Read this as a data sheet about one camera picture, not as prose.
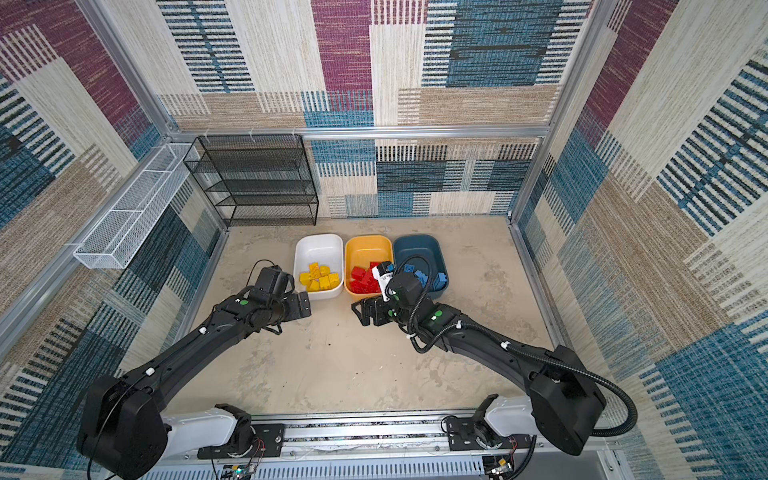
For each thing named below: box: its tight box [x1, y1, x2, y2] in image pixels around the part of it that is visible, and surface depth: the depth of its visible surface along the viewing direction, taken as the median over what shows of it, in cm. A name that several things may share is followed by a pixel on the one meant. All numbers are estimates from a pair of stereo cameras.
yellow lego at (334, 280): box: [328, 273, 341, 288], surface depth 101 cm
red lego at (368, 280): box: [361, 273, 376, 288], surface depth 102 cm
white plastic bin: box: [293, 234, 344, 300], surface depth 107 cm
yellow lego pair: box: [308, 262, 321, 277], surface depth 106 cm
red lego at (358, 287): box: [350, 281, 367, 294], surface depth 101 cm
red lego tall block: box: [351, 266, 366, 281], surface depth 104 cm
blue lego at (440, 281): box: [434, 272, 447, 290], surface depth 98 cm
